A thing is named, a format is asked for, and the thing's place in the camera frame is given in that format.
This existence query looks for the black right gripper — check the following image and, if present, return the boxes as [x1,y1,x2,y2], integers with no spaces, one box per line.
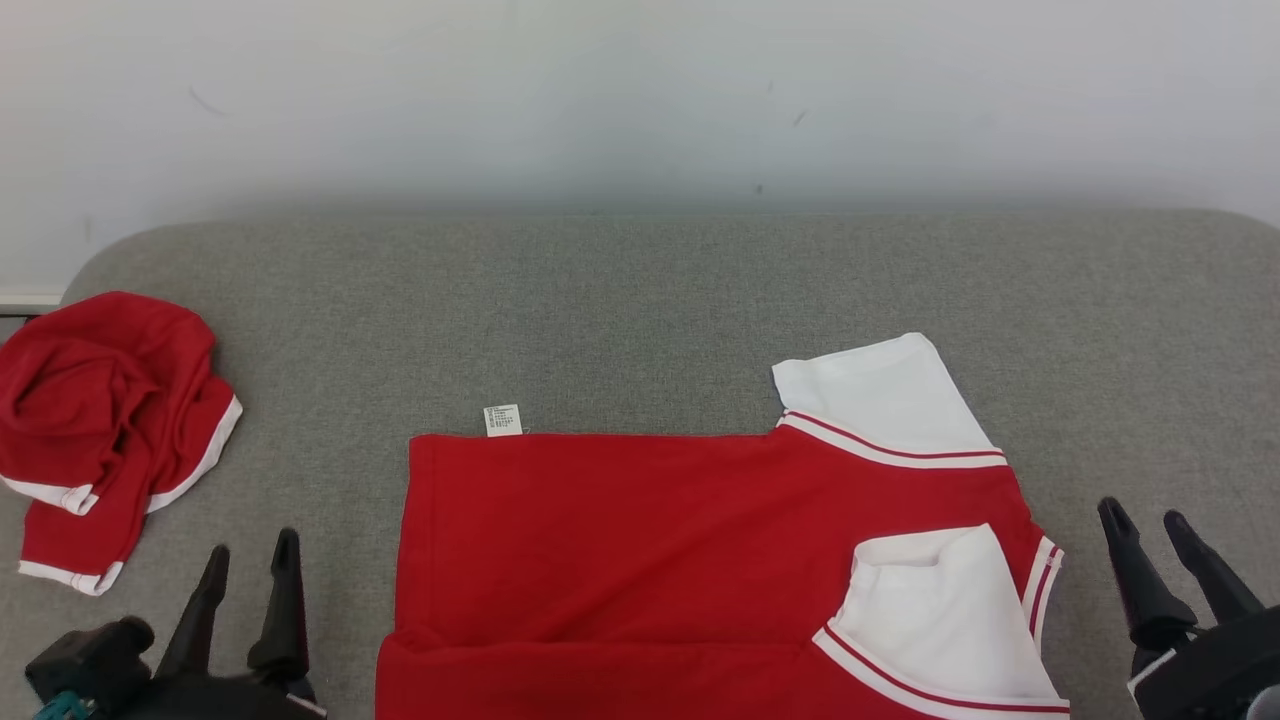
[1096,497,1280,720]

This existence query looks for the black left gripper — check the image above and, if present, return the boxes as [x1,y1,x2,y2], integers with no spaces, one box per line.
[100,528,327,720]

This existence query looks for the red shorts with white stripe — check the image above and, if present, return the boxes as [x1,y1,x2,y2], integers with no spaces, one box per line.
[0,291,244,597]

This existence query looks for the red jersey with white sleeves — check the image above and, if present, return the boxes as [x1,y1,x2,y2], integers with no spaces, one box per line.
[375,332,1071,720]

